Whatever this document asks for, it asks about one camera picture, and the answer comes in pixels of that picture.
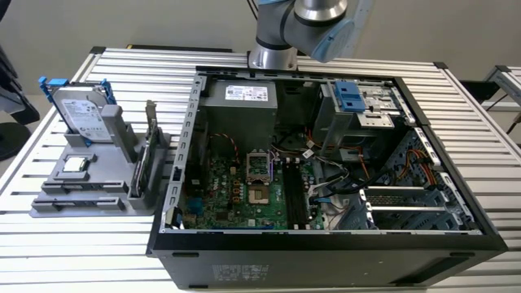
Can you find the blue RAM stick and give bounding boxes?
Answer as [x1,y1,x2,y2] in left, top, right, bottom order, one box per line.
[51,198,103,206]

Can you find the black RAM slot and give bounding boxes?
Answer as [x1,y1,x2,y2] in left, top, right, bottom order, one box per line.
[293,158,307,230]
[284,158,296,230]
[288,158,301,230]

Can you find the black round base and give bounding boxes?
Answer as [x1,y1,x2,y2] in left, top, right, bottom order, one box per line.
[0,121,32,161]

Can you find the hard disk in blue carrier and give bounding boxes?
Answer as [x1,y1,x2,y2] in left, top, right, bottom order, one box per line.
[39,76,119,144]

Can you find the silver CPU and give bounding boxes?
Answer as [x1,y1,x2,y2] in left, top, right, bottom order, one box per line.
[60,156,89,172]

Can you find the grey parts rack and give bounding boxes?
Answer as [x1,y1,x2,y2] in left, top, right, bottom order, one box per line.
[28,105,180,218]

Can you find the graphics card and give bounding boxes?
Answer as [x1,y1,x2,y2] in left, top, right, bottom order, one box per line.
[129,100,164,198]

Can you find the grey power supply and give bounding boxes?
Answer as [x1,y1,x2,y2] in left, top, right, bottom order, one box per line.
[201,79,280,152]

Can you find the metal socket cover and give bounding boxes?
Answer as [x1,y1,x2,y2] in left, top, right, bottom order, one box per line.
[247,148,273,184]

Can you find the green motherboard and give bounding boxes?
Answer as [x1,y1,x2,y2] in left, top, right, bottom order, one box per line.
[181,134,327,231]

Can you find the CPU socket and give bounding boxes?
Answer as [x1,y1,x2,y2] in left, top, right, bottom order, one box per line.
[247,182,273,206]

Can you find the blue expansion slot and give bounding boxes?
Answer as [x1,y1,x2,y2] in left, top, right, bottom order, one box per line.
[221,225,275,231]

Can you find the grey metal drive cage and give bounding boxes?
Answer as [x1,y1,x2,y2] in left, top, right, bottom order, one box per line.
[313,81,408,162]

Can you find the blue drive bay latch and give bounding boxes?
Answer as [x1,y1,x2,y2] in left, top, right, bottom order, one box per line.
[333,79,365,112]

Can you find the black PC case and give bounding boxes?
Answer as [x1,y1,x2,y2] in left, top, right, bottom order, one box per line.
[145,65,509,290]

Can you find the grey disk bay cage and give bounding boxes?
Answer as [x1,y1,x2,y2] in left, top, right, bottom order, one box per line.
[360,184,477,231]

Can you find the metal slat side table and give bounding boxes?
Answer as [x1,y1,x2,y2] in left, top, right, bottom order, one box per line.
[480,64,521,110]

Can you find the twisted red black fan wire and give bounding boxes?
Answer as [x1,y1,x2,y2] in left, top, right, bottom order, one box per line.
[209,132,241,162]

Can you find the black cable bundle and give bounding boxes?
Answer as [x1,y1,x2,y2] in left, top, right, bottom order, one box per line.
[315,164,394,199]

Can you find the orange yellow power wires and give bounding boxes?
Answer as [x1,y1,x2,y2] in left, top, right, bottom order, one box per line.
[398,148,438,187]

